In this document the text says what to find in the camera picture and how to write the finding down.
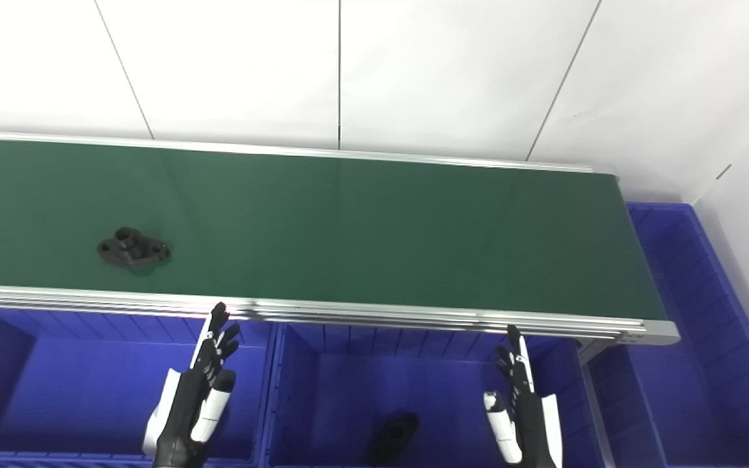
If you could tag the blue plastic bin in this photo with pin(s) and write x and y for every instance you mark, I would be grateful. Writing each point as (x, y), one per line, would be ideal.
(348, 390)
(75, 396)
(693, 390)

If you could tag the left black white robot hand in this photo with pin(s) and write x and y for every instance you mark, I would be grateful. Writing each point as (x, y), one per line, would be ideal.
(186, 416)

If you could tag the green conveyor belt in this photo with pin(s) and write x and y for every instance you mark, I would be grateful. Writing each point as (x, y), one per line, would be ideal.
(361, 234)
(381, 313)

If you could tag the black flange part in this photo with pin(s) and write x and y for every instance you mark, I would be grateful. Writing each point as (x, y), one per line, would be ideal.
(393, 439)
(132, 250)

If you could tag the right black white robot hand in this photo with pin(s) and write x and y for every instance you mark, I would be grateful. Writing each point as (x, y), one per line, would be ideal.
(530, 429)

